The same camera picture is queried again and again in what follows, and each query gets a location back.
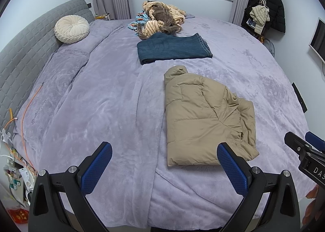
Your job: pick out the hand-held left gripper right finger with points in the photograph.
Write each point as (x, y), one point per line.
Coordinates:
(232, 168)

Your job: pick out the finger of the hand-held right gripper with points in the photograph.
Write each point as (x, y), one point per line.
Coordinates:
(294, 142)
(314, 139)

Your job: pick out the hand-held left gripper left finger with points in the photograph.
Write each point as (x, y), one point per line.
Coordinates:
(97, 168)

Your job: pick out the beige puffer jacket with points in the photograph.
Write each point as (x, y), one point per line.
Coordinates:
(203, 120)

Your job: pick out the person's right hand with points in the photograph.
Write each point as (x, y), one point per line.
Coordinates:
(312, 192)

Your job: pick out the bed with lavender blanket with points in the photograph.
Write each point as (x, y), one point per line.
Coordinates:
(101, 95)

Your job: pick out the bedside clutter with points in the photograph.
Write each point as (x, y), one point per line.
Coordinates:
(17, 176)

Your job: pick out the red bag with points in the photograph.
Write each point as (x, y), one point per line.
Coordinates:
(19, 215)

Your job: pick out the standing fan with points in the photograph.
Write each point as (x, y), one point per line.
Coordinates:
(270, 48)

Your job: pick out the small beige hanging jacket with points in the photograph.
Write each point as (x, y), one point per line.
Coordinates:
(260, 17)

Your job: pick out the folded blue jeans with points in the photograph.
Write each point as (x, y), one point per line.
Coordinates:
(172, 48)

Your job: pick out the round cream cushion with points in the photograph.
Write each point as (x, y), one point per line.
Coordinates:
(71, 29)

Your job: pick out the grey quilted headboard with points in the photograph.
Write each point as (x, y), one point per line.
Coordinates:
(28, 44)

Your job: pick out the striped beige cloth pile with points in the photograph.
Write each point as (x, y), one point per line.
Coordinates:
(151, 27)

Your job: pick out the yellow bedside items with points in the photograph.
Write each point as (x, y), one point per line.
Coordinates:
(102, 16)

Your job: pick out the colourful printed cloth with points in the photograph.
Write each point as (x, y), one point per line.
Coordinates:
(138, 21)

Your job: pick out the purple pillow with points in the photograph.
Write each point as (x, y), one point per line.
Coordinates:
(190, 15)

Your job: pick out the brown plush garment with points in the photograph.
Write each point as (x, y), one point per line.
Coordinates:
(163, 13)

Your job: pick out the wall-mounted screen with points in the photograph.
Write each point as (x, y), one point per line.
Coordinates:
(318, 40)

